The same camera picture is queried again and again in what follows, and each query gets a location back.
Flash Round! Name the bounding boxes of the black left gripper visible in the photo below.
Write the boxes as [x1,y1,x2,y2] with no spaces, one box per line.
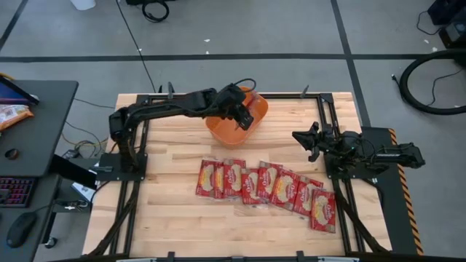
[216,82,255,131]

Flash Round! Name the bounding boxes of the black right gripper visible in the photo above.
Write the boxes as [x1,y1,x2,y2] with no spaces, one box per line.
[292,122,338,163]

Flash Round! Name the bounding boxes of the orange plastic basket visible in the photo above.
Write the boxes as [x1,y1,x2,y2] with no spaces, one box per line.
[205,86,269,148]

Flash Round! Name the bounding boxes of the red items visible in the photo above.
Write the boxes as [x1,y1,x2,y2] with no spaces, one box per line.
[269,167,301,212]

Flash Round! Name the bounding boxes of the red popcorn bag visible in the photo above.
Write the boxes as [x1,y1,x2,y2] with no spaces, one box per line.
[256,161,284,203]
[240,167,266,205]
[222,158,247,199]
[213,162,225,200]
[293,177,324,218]
[195,159,216,199]
[309,188,337,234]

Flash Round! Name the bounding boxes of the black plate with hazard stripe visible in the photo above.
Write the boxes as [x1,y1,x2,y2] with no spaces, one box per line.
[360,126,425,255]

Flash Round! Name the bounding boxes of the black equipment case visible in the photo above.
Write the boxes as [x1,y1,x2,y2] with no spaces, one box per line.
[427,0,466,48]

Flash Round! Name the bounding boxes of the white bucket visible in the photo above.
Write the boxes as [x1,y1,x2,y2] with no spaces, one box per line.
[69,0,97,11]

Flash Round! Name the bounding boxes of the black desk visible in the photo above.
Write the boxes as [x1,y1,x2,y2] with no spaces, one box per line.
[0,79,79,262]

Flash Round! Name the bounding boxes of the laptop with lit screen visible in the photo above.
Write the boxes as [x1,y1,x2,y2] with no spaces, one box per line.
[0,75,40,106]

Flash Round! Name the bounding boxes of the orange snack bag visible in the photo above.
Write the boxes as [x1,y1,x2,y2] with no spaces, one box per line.
[0,104,35,132]

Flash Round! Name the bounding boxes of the black keyboard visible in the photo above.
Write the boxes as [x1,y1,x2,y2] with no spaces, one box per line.
[0,177,37,208]

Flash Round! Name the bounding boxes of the black computer mouse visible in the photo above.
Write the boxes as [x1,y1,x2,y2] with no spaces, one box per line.
[6,212,38,249]

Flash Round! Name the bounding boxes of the thick black hose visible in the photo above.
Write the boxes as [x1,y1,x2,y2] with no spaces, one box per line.
[399,49,466,116]

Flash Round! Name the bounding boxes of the long black floor cable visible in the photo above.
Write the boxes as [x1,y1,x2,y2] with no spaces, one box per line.
[115,0,157,94]

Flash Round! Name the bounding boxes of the coiled black cable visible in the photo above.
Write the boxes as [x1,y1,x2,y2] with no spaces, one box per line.
[141,0,170,23]

